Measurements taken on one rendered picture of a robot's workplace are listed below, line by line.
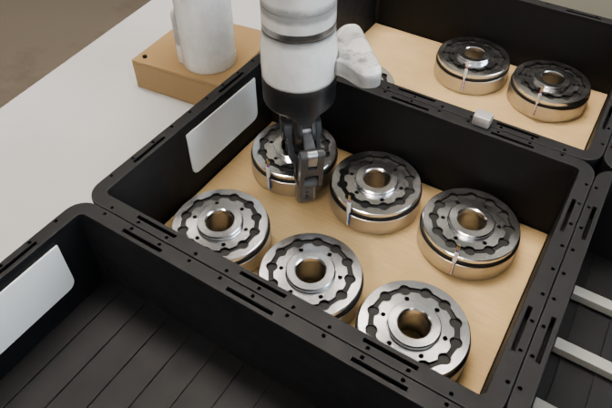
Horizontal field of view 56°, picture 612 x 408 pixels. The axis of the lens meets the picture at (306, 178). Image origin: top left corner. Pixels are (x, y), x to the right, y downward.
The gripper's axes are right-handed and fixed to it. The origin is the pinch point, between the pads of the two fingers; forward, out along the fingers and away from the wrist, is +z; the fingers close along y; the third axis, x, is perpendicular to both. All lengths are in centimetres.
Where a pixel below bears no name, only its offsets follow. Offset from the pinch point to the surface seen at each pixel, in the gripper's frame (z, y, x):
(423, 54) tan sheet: 2.1, -23.6, 24.1
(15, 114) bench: 15, -39, -42
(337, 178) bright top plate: -1.1, 2.8, 3.7
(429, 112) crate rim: -7.9, 1.7, 14.0
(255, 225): -0.8, 7.7, -6.3
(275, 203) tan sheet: 2.1, 2.3, -3.4
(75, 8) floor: 85, -211, -63
